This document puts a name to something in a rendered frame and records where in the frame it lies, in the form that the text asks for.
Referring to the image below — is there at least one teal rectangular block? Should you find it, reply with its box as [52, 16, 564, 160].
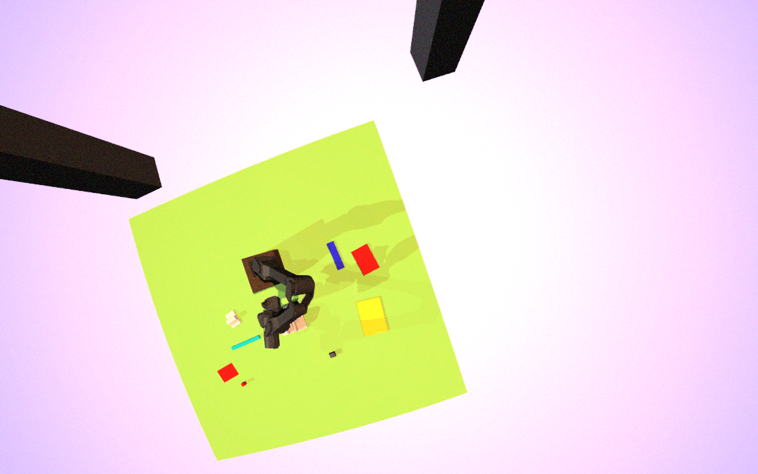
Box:
[231, 335, 261, 350]

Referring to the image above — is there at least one blue rectangular bar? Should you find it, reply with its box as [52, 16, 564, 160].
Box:
[326, 241, 344, 270]

